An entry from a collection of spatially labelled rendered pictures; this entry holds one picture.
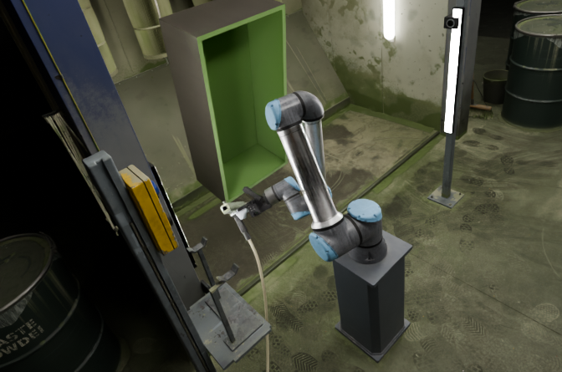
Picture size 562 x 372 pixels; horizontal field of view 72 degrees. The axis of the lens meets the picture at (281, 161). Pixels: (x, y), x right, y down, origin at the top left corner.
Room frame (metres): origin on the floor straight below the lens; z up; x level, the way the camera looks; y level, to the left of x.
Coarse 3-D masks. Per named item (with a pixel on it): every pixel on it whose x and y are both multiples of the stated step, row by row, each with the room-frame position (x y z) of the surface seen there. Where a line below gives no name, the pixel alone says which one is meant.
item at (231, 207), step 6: (228, 204) 1.52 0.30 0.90; (234, 204) 1.59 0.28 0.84; (240, 204) 1.67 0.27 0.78; (222, 210) 1.51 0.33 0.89; (228, 210) 1.50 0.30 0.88; (234, 210) 1.55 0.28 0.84; (234, 216) 1.56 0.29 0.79; (240, 222) 1.53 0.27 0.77; (240, 228) 1.51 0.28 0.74; (246, 228) 1.51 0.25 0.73; (246, 234) 1.49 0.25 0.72; (246, 240) 1.48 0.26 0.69
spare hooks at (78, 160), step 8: (56, 112) 1.31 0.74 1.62; (48, 120) 1.28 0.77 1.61; (56, 120) 1.30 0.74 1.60; (56, 128) 1.29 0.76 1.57; (64, 128) 1.31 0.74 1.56; (64, 136) 1.29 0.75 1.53; (64, 144) 1.29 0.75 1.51; (72, 144) 1.31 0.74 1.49; (80, 160) 1.31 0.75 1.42; (80, 168) 1.32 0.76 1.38; (88, 176) 1.32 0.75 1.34; (88, 184) 1.28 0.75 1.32; (96, 192) 1.32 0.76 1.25; (96, 200) 1.28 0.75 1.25; (104, 208) 1.29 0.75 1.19; (112, 224) 1.29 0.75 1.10
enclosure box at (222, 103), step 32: (224, 0) 2.38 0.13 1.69; (256, 0) 2.35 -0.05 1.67; (192, 32) 1.97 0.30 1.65; (224, 32) 2.46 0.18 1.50; (256, 32) 2.51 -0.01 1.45; (192, 64) 2.00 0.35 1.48; (224, 64) 2.47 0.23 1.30; (256, 64) 2.57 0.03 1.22; (192, 96) 2.09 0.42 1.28; (224, 96) 2.49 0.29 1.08; (256, 96) 2.63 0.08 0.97; (192, 128) 2.20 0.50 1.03; (224, 128) 2.50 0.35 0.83; (256, 128) 2.71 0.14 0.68; (192, 160) 2.33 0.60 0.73; (224, 160) 2.52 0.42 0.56; (256, 160) 2.53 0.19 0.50; (224, 192) 2.08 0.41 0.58
